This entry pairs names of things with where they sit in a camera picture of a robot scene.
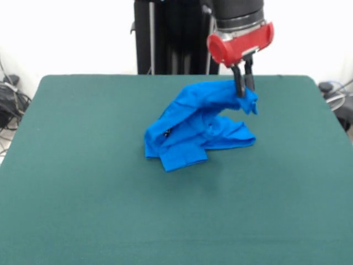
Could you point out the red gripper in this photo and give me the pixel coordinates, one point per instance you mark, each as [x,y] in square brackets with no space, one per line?
[237,47]

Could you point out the blue shirt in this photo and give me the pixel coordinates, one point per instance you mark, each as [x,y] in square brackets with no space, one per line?
[187,105]

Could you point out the dark green table cloth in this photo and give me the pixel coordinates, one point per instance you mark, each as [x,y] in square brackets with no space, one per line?
[82,193]

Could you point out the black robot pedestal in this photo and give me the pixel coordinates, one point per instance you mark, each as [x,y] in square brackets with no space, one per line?
[179,36]

